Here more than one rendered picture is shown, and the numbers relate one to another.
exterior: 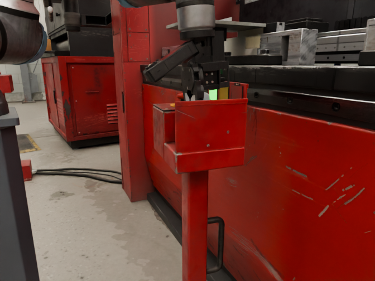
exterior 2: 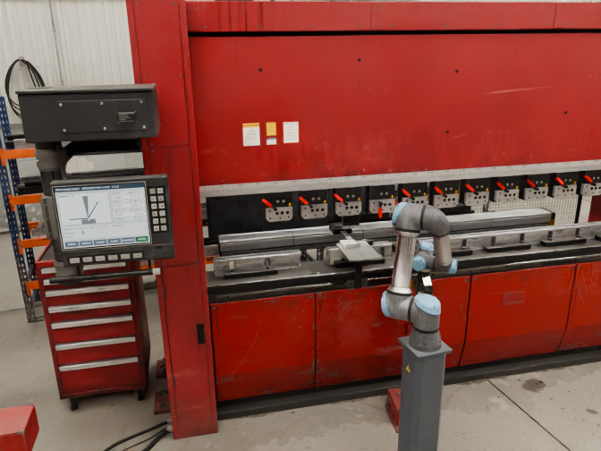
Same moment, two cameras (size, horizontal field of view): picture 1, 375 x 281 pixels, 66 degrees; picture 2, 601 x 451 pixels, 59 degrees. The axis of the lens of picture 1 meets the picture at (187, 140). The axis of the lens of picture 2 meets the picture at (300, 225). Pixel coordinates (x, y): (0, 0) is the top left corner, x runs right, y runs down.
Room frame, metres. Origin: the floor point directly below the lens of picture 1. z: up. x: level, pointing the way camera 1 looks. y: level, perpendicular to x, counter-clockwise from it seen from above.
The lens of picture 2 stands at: (0.66, 2.69, 2.09)
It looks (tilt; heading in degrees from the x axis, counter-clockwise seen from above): 19 degrees down; 283
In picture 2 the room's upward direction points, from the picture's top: 1 degrees counter-clockwise
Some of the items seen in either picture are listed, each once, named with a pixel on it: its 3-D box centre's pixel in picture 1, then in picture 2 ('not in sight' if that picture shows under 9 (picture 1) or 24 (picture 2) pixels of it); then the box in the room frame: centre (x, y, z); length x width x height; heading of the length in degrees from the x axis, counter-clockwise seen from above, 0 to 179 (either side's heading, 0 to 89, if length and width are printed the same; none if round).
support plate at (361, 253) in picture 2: (214, 26); (358, 251); (0.98, -0.09, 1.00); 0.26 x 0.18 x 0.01; 115
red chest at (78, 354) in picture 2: not in sight; (100, 319); (2.55, 0.11, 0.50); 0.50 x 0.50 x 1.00; 25
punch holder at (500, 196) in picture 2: not in sight; (503, 187); (0.16, -0.64, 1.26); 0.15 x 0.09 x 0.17; 25
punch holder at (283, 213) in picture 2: not in sight; (277, 204); (1.43, -0.04, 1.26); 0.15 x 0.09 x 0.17; 25
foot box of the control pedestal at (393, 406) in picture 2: not in sight; (407, 409); (0.66, 0.01, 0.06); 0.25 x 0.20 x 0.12; 109
